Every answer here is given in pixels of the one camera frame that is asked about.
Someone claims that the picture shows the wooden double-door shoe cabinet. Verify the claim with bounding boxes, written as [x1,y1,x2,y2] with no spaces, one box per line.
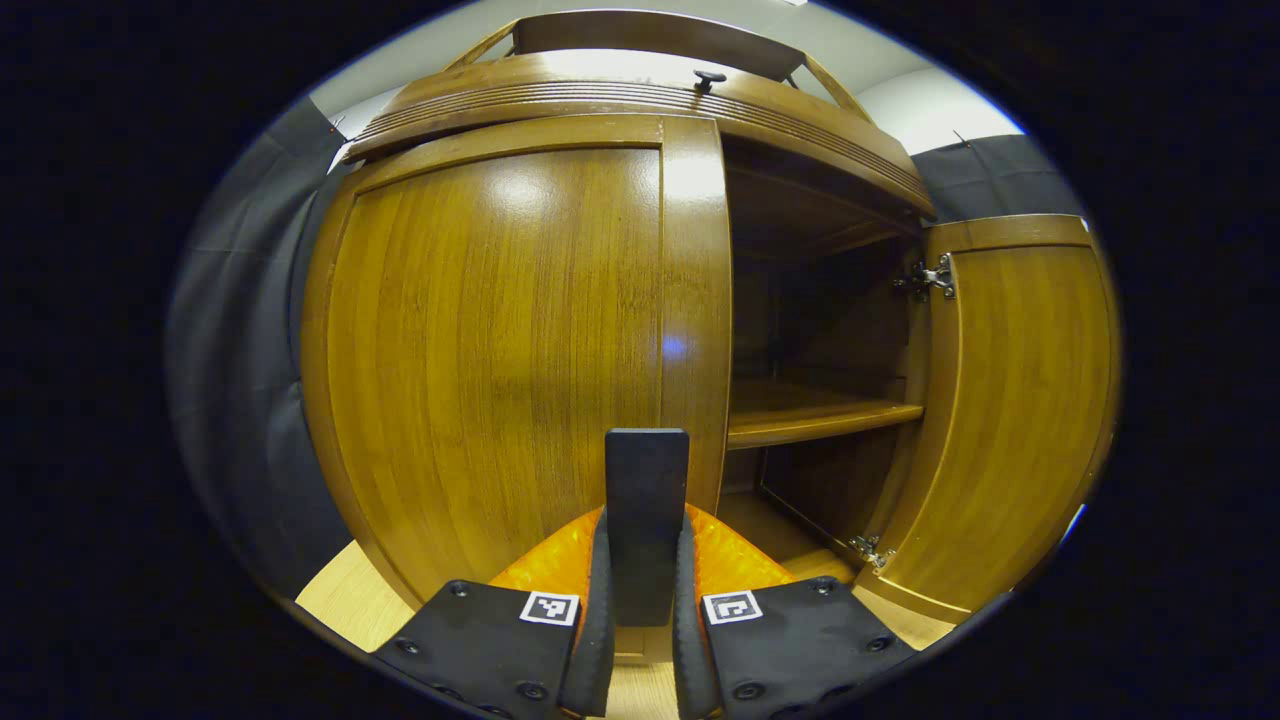
[340,8,941,601]

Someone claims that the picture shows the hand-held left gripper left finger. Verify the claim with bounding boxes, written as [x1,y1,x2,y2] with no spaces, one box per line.
[372,505,613,720]

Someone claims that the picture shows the black door handle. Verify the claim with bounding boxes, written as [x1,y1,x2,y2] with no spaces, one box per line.
[604,428,691,628]

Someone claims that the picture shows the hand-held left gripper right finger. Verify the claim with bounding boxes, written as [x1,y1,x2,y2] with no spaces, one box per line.
[672,503,916,720]

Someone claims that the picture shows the wooden cabinet door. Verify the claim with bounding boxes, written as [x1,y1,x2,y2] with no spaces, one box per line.
[850,213,1121,626]
[300,113,734,666]

